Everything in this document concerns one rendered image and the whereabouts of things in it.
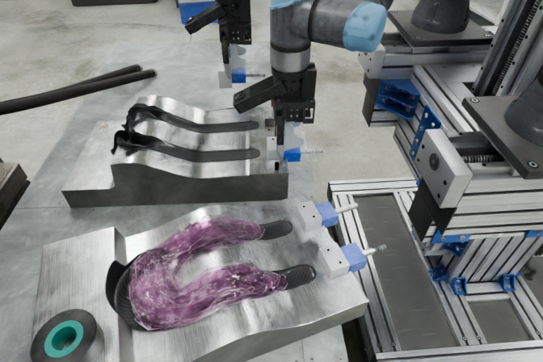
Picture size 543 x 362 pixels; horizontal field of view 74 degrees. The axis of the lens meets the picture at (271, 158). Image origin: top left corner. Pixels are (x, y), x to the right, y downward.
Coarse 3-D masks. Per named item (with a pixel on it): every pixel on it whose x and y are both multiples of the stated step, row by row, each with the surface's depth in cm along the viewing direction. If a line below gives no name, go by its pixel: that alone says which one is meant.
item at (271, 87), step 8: (264, 80) 72; (272, 80) 70; (280, 80) 69; (248, 88) 73; (256, 88) 71; (264, 88) 70; (272, 88) 69; (280, 88) 69; (240, 96) 72; (248, 96) 71; (256, 96) 70; (264, 96) 70; (272, 96) 70; (240, 104) 71; (248, 104) 71; (256, 104) 71; (240, 112) 72
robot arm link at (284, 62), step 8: (272, 48) 64; (272, 56) 65; (280, 56) 64; (288, 56) 63; (296, 56) 63; (304, 56) 64; (272, 64) 66; (280, 64) 65; (288, 64) 64; (296, 64) 64; (304, 64) 65; (288, 72) 65; (296, 72) 66
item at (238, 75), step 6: (222, 66) 99; (222, 72) 98; (234, 72) 100; (240, 72) 100; (222, 78) 99; (228, 78) 99; (234, 78) 100; (240, 78) 100; (222, 84) 100; (228, 84) 100
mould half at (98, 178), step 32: (160, 96) 93; (96, 128) 95; (160, 128) 84; (256, 128) 90; (96, 160) 85; (128, 160) 74; (160, 160) 77; (256, 160) 81; (64, 192) 79; (96, 192) 79; (128, 192) 80; (160, 192) 80; (192, 192) 81; (224, 192) 81; (256, 192) 82
